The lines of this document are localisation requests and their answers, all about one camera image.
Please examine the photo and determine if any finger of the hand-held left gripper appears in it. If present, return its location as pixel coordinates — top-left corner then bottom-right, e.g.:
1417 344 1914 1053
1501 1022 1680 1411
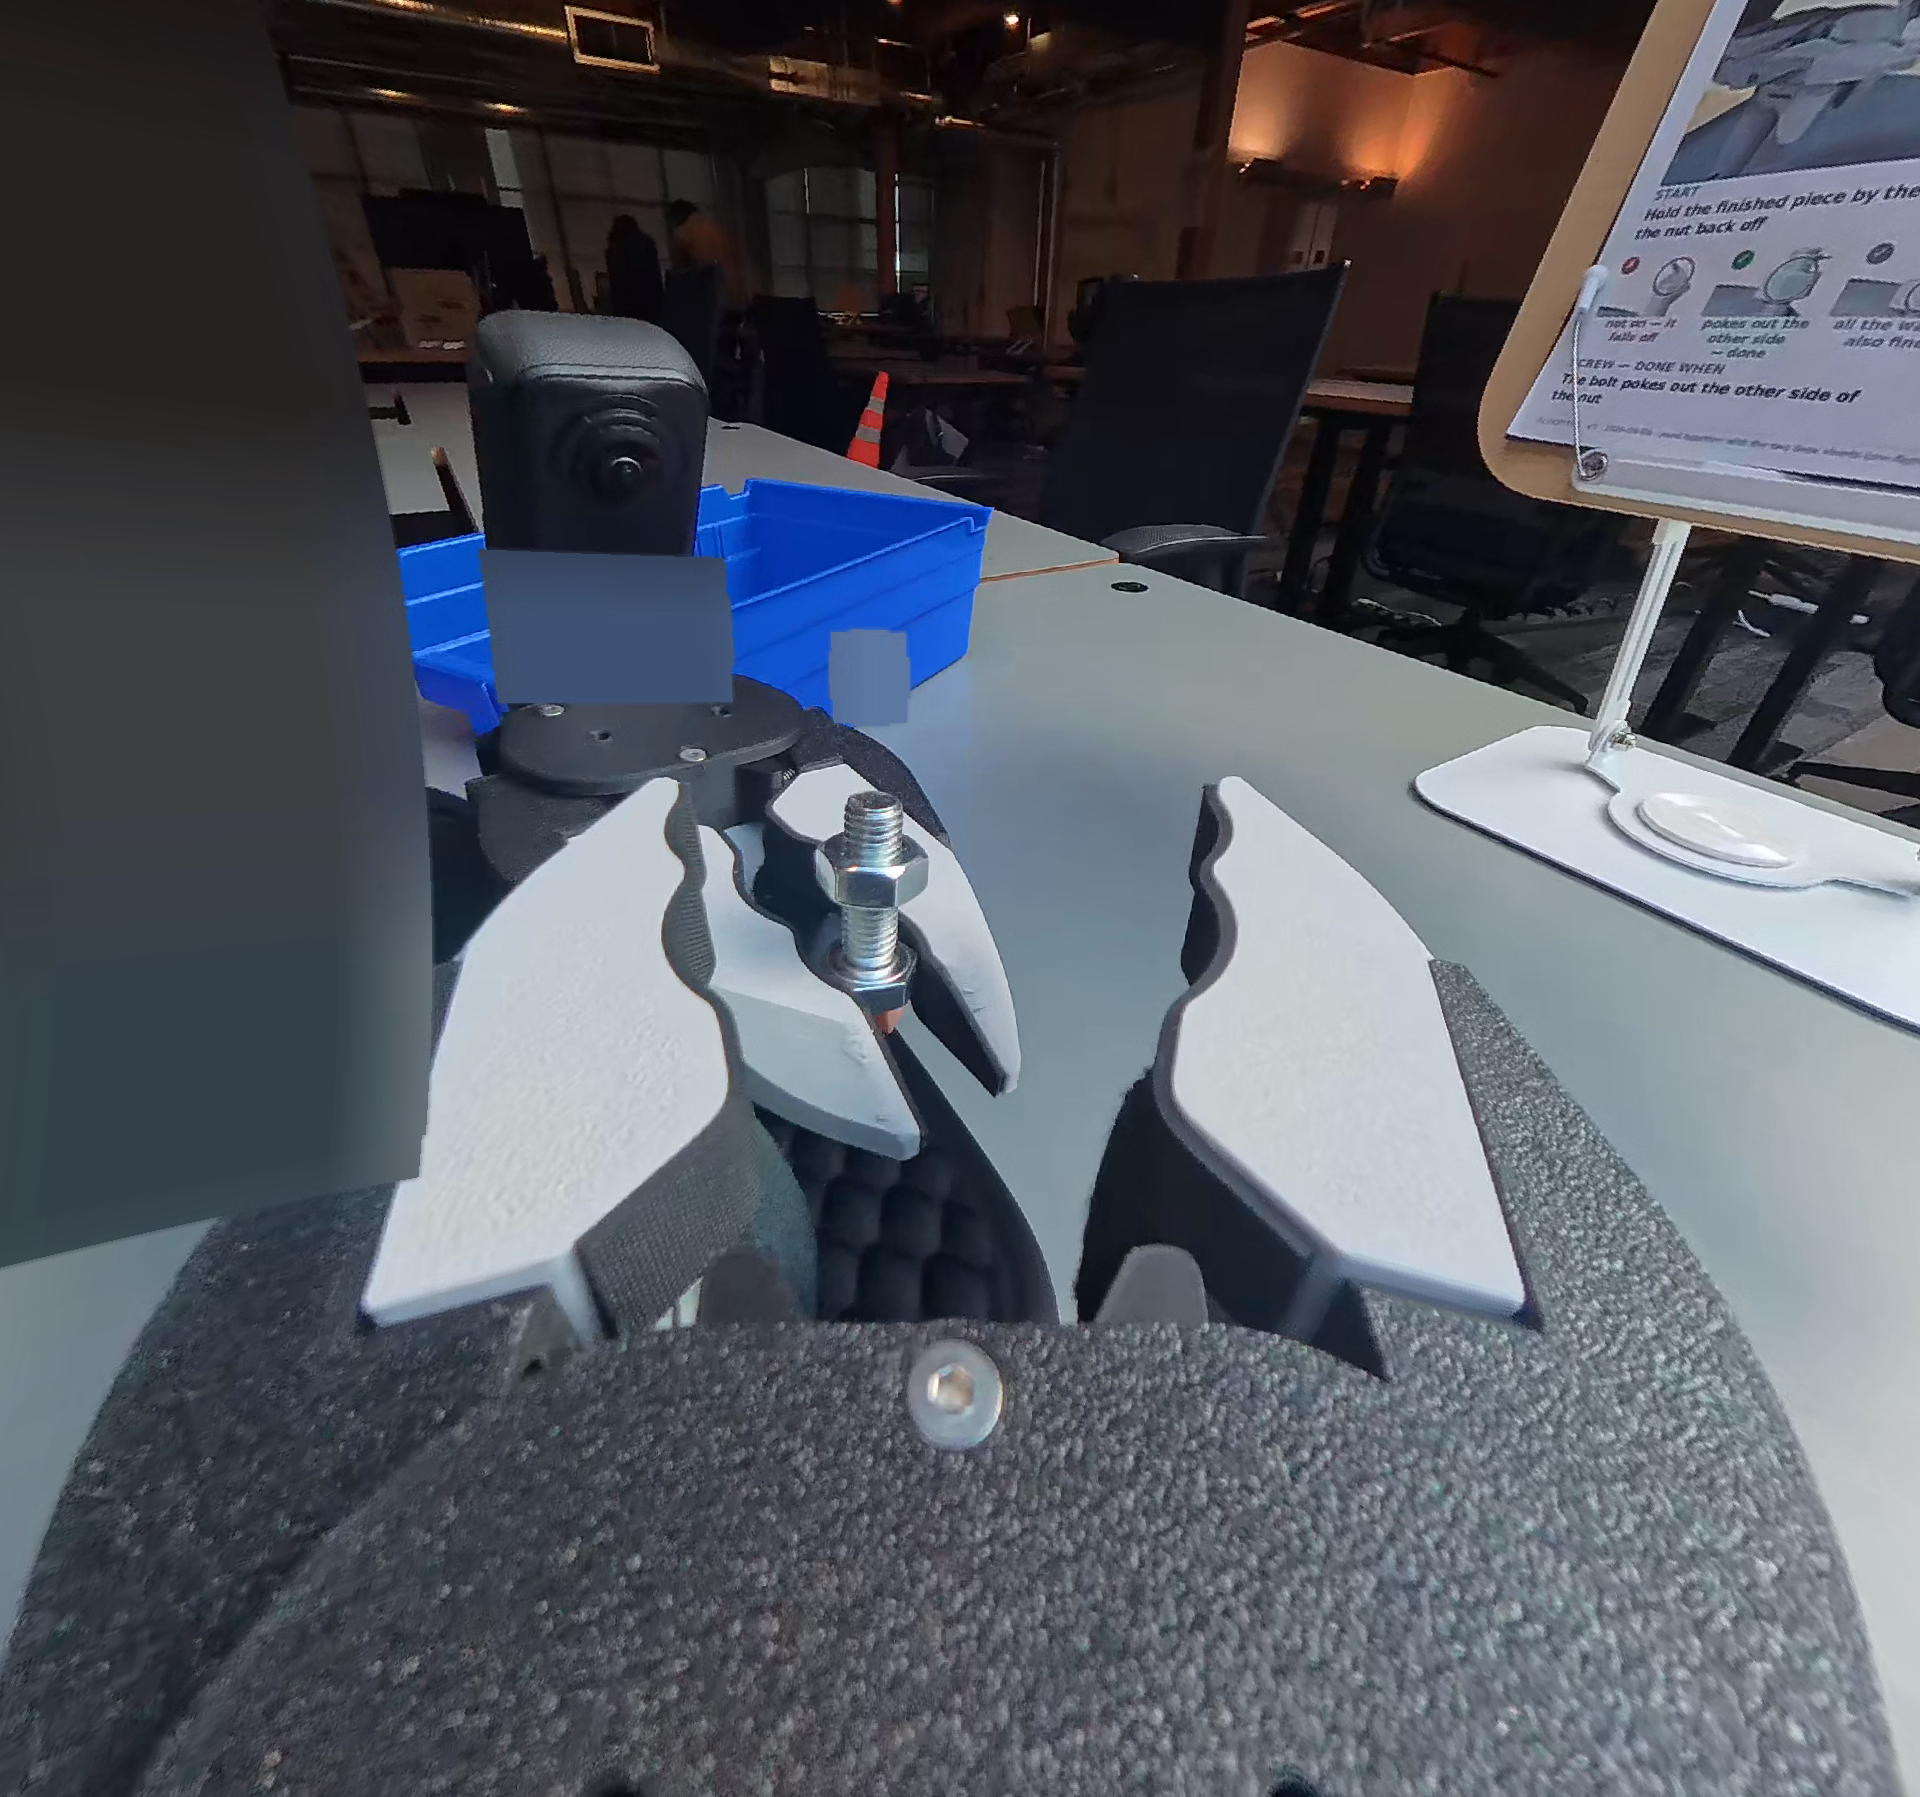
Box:
765 777 1024 1096
703 823 925 1162

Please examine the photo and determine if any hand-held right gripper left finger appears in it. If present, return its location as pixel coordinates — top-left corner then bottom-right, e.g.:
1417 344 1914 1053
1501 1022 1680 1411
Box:
360 777 819 1344

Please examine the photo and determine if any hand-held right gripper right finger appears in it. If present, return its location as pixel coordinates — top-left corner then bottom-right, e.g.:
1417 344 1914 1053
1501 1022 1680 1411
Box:
1077 777 1530 1344

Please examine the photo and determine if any silver hex nut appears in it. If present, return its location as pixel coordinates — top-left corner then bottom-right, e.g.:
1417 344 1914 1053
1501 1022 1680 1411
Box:
814 836 933 914

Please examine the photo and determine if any silver hex bolt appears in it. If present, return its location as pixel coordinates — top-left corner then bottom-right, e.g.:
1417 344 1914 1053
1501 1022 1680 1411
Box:
819 795 920 1014

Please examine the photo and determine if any blue plastic bin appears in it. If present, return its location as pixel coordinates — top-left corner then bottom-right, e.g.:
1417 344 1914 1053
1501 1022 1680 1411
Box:
397 477 992 738

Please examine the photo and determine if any black honeycomb wrist pad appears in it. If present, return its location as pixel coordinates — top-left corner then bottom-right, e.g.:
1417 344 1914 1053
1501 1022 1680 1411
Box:
787 1121 1062 1328

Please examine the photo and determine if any white document stand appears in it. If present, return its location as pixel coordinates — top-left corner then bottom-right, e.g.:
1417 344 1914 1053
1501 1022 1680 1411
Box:
1413 264 1920 1036

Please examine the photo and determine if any black office chair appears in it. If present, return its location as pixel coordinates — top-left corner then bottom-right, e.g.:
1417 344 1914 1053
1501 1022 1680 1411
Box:
1034 264 1353 599
1365 294 1592 711

